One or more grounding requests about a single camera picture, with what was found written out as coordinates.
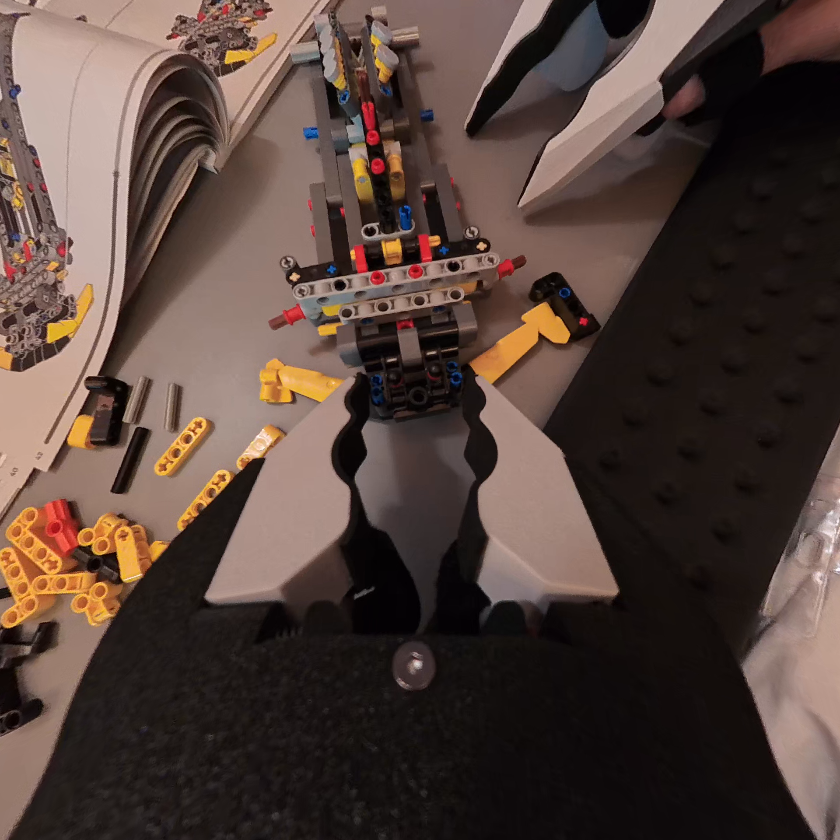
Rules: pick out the grey lego pin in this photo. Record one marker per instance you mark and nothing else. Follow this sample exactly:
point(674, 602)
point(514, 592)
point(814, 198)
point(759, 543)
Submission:
point(172, 407)
point(136, 400)

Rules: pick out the person's white shirt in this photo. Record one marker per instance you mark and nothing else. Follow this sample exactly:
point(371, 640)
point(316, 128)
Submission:
point(787, 722)

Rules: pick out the clear plastic bag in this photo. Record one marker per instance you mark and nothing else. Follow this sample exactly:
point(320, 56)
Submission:
point(807, 558)

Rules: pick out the black yellow lego piece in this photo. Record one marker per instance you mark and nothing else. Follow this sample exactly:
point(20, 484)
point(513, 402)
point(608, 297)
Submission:
point(98, 413)

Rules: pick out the black lego axle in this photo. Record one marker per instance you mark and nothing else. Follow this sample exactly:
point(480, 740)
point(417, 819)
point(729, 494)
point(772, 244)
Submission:
point(130, 459)

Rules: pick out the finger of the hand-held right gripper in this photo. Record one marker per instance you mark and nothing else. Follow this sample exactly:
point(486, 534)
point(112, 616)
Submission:
point(531, 33)
point(604, 131)

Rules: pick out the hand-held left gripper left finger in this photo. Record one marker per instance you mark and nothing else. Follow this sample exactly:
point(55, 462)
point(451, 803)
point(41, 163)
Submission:
point(282, 525)

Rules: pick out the lego instruction booklet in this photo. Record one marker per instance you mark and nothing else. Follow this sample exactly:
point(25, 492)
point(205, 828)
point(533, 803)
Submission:
point(65, 197)

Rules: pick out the grey lego car chassis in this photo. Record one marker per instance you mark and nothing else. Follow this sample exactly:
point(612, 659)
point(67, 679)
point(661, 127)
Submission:
point(387, 262)

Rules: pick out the pile of yellow lego pieces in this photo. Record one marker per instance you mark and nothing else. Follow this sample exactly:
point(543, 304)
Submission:
point(65, 564)

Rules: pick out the short yellow lego connector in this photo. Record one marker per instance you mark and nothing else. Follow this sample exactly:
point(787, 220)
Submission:
point(261, 446)

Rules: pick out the yellow lego fin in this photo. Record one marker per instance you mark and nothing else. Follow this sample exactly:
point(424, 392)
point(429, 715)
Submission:
point(302, 382)

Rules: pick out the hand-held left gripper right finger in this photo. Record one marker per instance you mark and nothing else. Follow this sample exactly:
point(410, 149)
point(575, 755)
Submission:
point(544, 525)

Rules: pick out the yellow lego beam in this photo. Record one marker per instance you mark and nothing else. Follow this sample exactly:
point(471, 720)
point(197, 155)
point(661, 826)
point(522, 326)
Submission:
point(184, 446)
point(205, 500)

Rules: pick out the person's right hand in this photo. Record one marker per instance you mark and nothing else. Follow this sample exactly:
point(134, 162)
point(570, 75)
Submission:
point(807, 39)

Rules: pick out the black perforated pad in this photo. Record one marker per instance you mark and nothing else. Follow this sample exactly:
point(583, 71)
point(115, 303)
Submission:
point(689, 328)

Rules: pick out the black lego connector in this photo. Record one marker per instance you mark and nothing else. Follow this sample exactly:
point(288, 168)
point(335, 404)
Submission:
point(26, 646)
point(19, 716)

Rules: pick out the yellow black lego subassembly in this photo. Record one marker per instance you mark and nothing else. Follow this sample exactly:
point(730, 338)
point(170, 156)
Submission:
point(525, 334)

